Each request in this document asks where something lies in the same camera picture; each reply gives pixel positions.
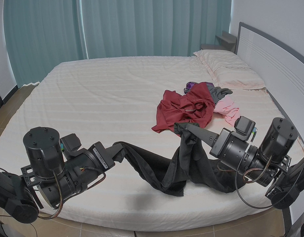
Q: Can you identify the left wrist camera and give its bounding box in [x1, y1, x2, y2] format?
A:
[61, 133, 81, 157]

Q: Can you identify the blue-green curtain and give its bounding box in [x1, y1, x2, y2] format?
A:
[79, 0, 234, 59]
[4, 0, 87, 87]

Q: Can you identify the bed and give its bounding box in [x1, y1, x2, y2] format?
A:
[0, 22, 304, 231]

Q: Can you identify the black cable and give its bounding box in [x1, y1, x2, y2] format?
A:
[235, 142, 284, 209]

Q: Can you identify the cream pillow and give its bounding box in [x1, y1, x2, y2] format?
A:
[193, 50, 267, 91]

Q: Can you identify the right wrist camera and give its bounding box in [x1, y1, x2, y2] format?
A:
[234, 116, 257, 143]

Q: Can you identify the purple garment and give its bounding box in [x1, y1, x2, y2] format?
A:
[184, 82, 215, 94]

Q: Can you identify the pink garment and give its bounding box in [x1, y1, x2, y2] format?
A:
[213, 96, 242, 127]

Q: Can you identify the grey garment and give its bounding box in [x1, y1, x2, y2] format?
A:
[207, 86, 233, 105]

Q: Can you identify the dark red garment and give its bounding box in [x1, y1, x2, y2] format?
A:
[151, 82, 216, 134]

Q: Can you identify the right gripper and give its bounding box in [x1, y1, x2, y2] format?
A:
[210, 129, 260, 171]

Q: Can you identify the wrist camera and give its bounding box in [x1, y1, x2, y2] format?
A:
[234, 116, 257, 143]
[61, 133, 81, 157]

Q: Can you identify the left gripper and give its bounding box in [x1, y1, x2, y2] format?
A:
[65, 142, 116, 183]

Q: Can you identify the black T-shirt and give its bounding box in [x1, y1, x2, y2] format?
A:
[112, 122, 244, 197]

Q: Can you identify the grey bedside table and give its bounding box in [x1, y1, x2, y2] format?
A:
[201, 31, 237, 52]

